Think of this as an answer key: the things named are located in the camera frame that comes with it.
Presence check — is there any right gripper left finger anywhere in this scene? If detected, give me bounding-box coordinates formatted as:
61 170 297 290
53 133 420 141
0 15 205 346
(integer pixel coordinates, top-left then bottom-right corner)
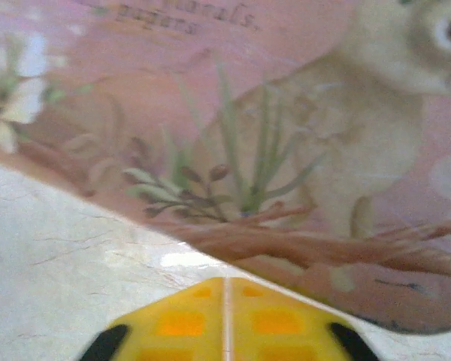
83 277 226 361

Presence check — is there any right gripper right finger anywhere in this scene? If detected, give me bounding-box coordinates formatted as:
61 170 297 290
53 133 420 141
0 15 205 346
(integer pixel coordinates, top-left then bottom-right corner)
228 277 379 361

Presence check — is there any pink decorated keepsake box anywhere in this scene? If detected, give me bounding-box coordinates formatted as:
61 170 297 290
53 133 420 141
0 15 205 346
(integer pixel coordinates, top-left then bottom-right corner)
0 0 451 338

